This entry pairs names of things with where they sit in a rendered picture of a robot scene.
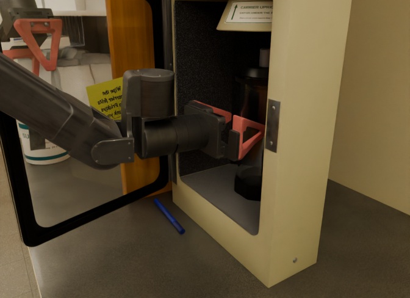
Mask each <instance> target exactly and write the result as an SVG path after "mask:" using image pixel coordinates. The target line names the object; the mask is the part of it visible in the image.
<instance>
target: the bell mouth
mask: <svg viewBox="0 0 410 298"><path fill-rule="evenodd" d="M272 16H273V0H228V3H227V5H226V7H225V10H224V12H223V14H222V16H221V19H220V21H219V24H218V26H217V30H219V31H244V32H271V31H272Z"/></svg>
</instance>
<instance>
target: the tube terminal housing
mask: <svg viewBox="0 0 410 298"><path fill-rule="evenodd" d="M174 1H210V2H228V0H171V12H172V33H173V72H175V57H174V15H173V6H174ZM350 9H351V0H273V16H272V36H271V45H270V65H269V75H268V94H267V110H268V99H272V100H276V101H280V102H281V105H280V113H279V129H278V144H277V153H275V152H273V151H270V150H268V149H266V148H265V142H264V161H263V172H262V190H261V210H260V220H259V232H258V234H257V235H255V236H253V235H251V234H250V233H249V232H247V231H246V230H244V229H243V228H242V227H241V226H240V225H238V224H237V223H235V222H234V221H233V220H232V219H230V218H229V217H228V216H227V215H225V214H224V213H222V212H221V211H220V210H219V209H217V208H216V207H215V206H214V205H212V204H211V203H209V202H208V201H207V200H206V199H205V198H203V197H202V196H200V194H198V193H197V192H195V191H194V190H193V189H192V188H190V187H189V186H188V185H186V184H185V183H184V182H182V181H181V179H180V176H179V173H178V153H176V170H177V185H176V184H175V183H174V182H172V191H173V202H174V203H175V204H176V205H177V206H178V207H180V208H181V209H182V210H183V211H184V212H185V213H186V214H187V215H188V216H189V217H190V218H191V219H193V220H194V221H195V222H196V223H197V224H198V225H199V226H200V227H201V228H202V229H203V230H205V231H206V232H207V233H208V234H209V235H210V236H211V237H213V238H214V239H215V240H216V241H217V242H218V243H219V244H220V245H221V246H222V247H223V248H225V249H226V250H227V251H228V252H229V253H230V254H231V255H232V256H233V257H234V258H235V259H237V260H238V261H239V262H240V263H241V264H242V265H243V266H245V267H246V268H247V269H248V270H249V271H250V272H251V273H252V274H253V275H254V276H255V277H257V278H258V279H259V280H260V281H261V282H262V283H263V284H264V285H265V286H266V287H268V288H269V287H271V286H273V285H275V284H277V283H279V282H281V281H283V280H285V279H287V278H289V277H290V276H292V275H294V274H296V273H298V272H300V271H302V270H303V269H305V268H307V267H309V266H311V265H313V264H315V263H316V262H317V253H318V245H319V239H320V230H321V226H322V217H323V208H324V203H325V194H326V185H327V180H328V172H329V163H330V158H331V149H332V144H333V135H334V127H335V122H336V113H337V104H338V99H339V90H340V82H341V77H342V68H343V59H344V54H345V45H346V41H347V32H348V23H349V18H350ZM266 129H267V113H266V123H265V139H266Z"/></svg>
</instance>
